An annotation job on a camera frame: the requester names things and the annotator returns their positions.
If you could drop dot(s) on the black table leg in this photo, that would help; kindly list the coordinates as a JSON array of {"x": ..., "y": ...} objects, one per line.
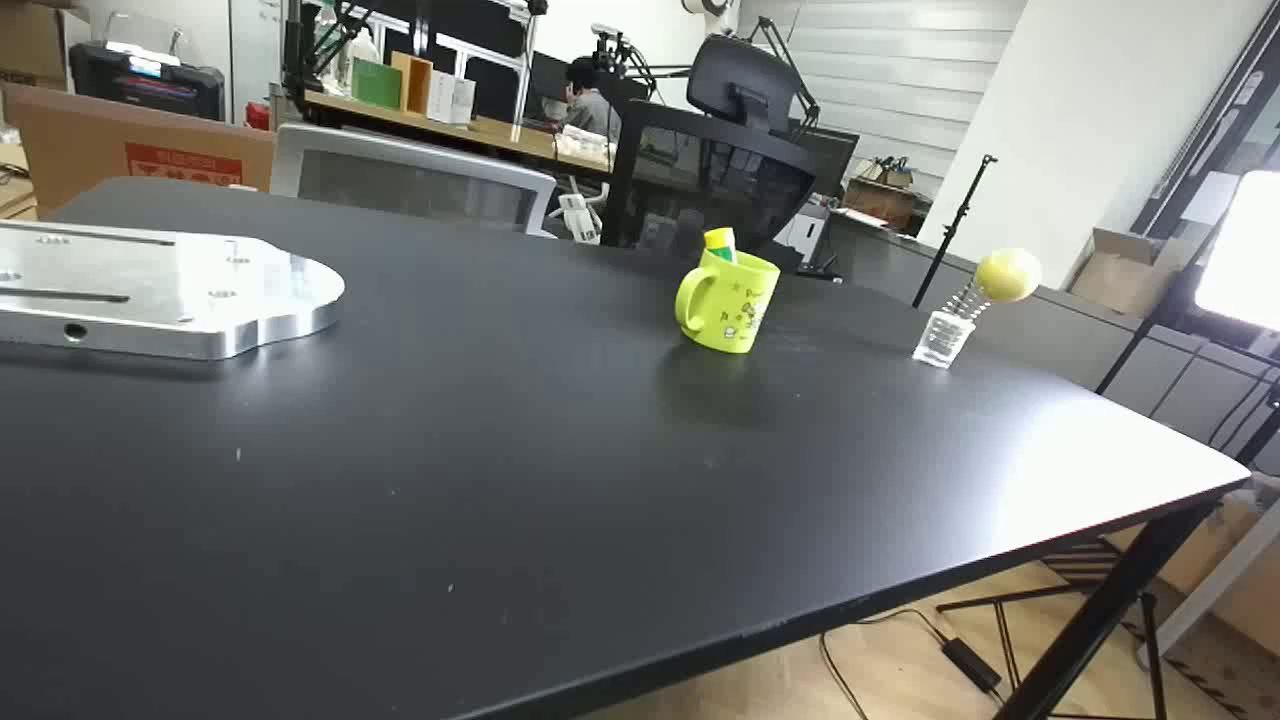
[{"x": 1102, "y": 614}]

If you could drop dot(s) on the yellow ball on bottle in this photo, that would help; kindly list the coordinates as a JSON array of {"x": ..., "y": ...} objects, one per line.
[{"x": 1008, "y": 279}]

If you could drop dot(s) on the yellow-green ceramic mug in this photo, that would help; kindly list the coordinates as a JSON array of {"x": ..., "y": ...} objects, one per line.
[{"x": 721, "y": 302}]

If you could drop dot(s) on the black office chair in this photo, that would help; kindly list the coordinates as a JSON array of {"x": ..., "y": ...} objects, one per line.
[{"x": 730, "y": 158}]

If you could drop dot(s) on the grey mesh chair back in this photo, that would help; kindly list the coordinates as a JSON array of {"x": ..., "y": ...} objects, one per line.
[{"x": 385, "y": 173}]

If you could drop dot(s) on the brown cardboard box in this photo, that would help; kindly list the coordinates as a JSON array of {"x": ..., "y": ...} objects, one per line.
[{"x": 83, "y": 141}]

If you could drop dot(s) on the bright studio light panel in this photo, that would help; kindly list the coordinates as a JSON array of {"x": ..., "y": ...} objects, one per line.
[{"x": 1242, "y": 272}]

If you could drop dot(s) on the black printer on box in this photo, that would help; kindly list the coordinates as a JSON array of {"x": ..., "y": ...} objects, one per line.
[{"x": 135, "y": 72}]

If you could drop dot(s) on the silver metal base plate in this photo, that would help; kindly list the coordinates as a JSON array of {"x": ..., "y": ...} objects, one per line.
[{"x": 157, "y": 290}]

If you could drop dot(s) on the black tripod pole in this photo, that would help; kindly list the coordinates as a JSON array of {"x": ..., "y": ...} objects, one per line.
[{"x": 952, "y": 228}]

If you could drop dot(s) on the black power adapter on floor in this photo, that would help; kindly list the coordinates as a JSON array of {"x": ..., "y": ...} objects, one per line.
[{"x": 969, "y": 667}]

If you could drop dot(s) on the wooden desk in background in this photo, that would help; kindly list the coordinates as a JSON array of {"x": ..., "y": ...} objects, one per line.
[{"x": 513, "y": 141}]

